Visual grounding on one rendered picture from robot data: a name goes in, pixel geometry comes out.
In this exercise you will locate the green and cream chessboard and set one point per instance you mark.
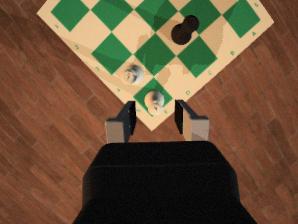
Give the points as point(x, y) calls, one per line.
point(110, 35)

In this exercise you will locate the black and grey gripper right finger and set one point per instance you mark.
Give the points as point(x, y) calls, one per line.
point(192, 126)

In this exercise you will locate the black chess piece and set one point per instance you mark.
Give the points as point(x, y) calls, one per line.
point(179, 33)

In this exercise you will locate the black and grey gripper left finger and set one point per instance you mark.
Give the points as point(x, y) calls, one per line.
point(119, 129)

